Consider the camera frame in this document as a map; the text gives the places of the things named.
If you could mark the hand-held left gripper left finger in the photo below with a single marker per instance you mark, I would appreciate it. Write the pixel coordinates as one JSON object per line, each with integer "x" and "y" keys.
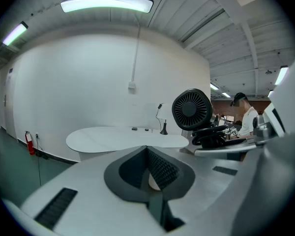
{"x": 88, "y": 193}

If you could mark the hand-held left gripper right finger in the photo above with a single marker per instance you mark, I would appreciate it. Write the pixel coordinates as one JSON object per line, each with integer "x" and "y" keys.
{"x": 201, "y": 181}

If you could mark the grey round table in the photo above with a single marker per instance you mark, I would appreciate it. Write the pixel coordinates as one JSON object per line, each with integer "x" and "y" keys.
{"x": 223, "y": 152}

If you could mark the black desk fan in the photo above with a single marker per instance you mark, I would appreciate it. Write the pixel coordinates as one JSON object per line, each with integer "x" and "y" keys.
{"x": 190, "y": 109}

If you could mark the red fire extinguisher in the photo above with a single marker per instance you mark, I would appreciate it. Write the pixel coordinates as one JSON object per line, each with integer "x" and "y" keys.
{"x": 30, "y": 142}

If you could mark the rectangular ceiling light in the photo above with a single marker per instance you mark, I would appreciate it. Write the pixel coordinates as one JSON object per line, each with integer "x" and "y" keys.
{"x": 226, "y": 94}
{"x": 214, "y": 86}
{"x": 281, "y": 75}
{"x": 14, "y": 34}

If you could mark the white junction box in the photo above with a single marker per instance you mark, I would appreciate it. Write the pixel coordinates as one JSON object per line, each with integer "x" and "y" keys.
{"x": 131, "y": 87}

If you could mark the white door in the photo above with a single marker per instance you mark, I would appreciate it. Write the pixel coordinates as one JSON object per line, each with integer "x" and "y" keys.
{"x": 9, "y": 107}

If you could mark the long curved ceiling light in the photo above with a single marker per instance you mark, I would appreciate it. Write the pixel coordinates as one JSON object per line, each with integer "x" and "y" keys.
{"x": 105, "y": 4}

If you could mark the white wall outlet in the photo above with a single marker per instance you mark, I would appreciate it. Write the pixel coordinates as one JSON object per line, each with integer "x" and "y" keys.
{"x": 37, "y": 135}

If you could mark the white wall conduit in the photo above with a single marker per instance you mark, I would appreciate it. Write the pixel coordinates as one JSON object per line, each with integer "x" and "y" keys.
{"x": 136, "y": 55}

